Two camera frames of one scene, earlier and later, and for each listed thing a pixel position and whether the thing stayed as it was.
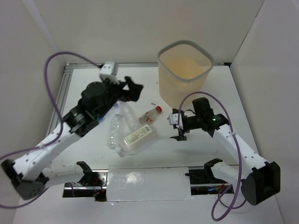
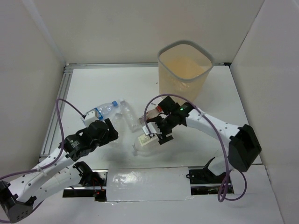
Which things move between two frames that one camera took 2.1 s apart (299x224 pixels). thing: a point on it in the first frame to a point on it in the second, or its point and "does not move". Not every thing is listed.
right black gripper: x=181 y=137 to x=161 y=134
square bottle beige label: x=144 y=138 to x=147 y=145
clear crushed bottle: x=117 y=132 does not move
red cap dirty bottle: x=148 y=116 does not move
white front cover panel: x=140 y=183 does not move
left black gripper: x=124 y=89 to x=110 y=130
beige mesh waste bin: x=183 y=67 does not move
